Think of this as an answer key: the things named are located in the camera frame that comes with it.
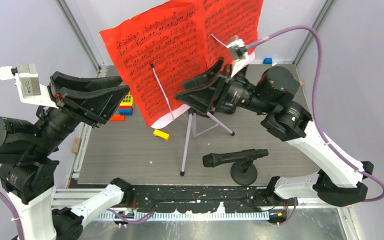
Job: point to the lilac tripod music stand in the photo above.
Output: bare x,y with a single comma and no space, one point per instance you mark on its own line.
191,131

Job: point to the red sheet music right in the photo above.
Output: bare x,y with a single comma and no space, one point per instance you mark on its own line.
224,19

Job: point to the yellow grid toy brick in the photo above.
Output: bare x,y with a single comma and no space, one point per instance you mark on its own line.
127,101

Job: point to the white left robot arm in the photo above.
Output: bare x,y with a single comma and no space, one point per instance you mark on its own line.
26,170

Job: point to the orange flat toy brick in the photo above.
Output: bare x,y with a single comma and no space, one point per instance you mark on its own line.
117,118

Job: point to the black microphone plain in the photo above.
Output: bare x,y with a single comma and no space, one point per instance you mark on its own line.
213,160

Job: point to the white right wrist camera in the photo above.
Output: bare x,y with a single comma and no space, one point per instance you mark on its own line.
240,55

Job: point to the red toy brick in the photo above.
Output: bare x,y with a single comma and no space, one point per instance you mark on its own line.
126,107

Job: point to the small blue block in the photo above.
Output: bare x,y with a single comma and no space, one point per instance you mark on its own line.
268,61

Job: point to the red sheet music left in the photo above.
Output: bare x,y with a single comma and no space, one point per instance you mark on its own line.
154,53

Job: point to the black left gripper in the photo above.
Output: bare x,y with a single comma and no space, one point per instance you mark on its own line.
95,104

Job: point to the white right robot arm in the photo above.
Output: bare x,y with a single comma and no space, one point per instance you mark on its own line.
339,180

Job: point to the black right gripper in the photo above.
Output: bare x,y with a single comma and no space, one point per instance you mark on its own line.
199,93

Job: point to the wooden block on rail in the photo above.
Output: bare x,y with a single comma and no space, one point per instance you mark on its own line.
78,143

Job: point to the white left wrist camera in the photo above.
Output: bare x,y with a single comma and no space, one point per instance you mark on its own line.
28,85

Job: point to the small yellow block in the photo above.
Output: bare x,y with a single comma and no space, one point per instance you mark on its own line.
161,134

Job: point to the red sheet music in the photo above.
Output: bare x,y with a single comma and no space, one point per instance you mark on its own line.
224,19
154,53

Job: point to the blue toy brick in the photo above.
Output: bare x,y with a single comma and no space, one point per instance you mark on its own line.
125,111

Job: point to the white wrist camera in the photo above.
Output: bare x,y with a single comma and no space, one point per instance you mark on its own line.
28,85
240,55

